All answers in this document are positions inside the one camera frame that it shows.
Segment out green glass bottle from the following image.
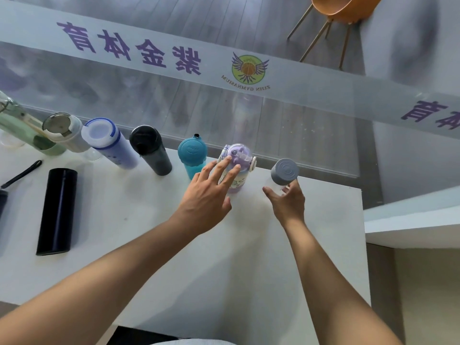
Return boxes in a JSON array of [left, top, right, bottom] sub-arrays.
[[0, 91, 67, 157]]

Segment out clear bottle with grey lid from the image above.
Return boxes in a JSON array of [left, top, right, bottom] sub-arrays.
[[265, 158, 300, 196]]

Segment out person's right hand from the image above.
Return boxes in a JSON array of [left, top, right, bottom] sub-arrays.
[[262, 178, 306, 227]]

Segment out black carry strap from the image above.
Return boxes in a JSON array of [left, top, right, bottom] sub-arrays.
[[0, 160, 43, 190]]

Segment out black tumbler with flip lid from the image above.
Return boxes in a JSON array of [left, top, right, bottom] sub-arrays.
[[129, 125, 173, 177]]

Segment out purple child's water bottle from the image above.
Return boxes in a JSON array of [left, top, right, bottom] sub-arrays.
[[215, 143, 258, 196]]

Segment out person's right forearm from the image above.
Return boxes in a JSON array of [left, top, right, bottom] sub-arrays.
[[281, 218, 404, 345]]

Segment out white side table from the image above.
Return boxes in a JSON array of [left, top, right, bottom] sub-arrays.
[[364, 185, 460, 250]]

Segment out black cylindrical flask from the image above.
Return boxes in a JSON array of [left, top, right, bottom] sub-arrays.
[[35, 167, 78, 256]]

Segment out white tumbler with grey lid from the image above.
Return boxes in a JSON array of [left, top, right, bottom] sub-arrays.
[[42, 112, 91, 154]]

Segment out white bottle with blue rim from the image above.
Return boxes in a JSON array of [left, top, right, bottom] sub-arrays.
[[81, 117, 139, 170]]

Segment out person's white shirt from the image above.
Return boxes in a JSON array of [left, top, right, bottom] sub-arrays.
[[149, 339, 235, 345]]

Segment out teal water bottle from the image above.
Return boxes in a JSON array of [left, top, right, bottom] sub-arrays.
[[178, 133, 208, 181]]

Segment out orange chair with metal legs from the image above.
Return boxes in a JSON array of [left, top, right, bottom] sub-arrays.
[[287, 0, 386, 71]]

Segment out person's left hand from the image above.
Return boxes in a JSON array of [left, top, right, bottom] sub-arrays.
[[178, 156, 242, 232]]

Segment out person's black trousers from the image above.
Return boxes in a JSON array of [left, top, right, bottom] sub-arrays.
[[106, 325, 192, 345]]

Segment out person's left forearm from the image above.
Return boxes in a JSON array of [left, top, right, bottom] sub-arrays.
[[0, 211, 213, 345]]

